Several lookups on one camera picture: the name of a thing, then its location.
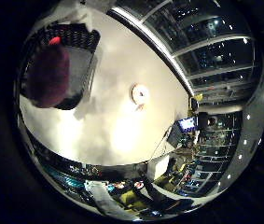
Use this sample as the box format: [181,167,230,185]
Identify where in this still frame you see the white and orange donut toy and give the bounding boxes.
[131,83,151,106]

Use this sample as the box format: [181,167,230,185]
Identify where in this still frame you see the white box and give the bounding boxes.
[146,154,171,182]

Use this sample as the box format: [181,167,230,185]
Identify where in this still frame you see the black plastic lattice basket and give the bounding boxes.
[20,22,102,111]

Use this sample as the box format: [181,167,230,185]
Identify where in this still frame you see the purple eggplant toy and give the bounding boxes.
[24,43,72,109]

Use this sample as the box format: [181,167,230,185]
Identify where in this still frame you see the lit computer monitor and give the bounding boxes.
[177,117,199,133]

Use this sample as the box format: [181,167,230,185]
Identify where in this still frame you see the red round fruit toy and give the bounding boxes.
[48,35,63,47]

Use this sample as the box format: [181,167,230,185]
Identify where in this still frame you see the black rail with tag marker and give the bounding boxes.
[28,133,148,183]

